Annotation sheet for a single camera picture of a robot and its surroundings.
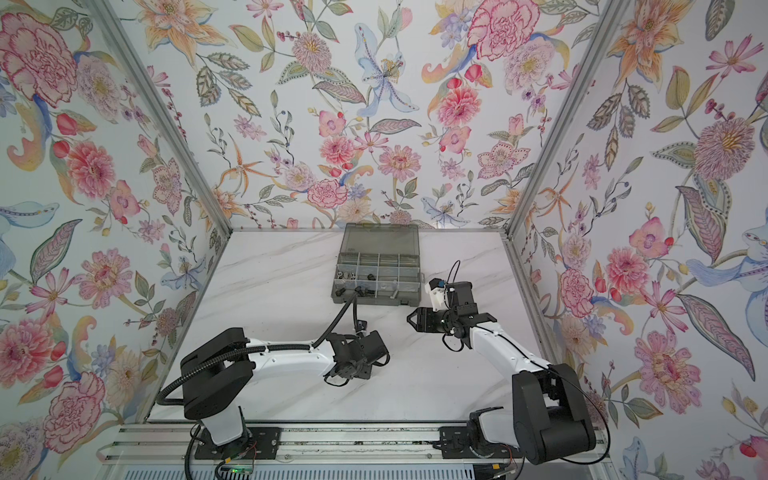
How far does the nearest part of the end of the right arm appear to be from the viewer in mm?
654

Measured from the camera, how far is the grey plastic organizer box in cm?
102

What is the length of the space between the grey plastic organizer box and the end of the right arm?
0.55 ft
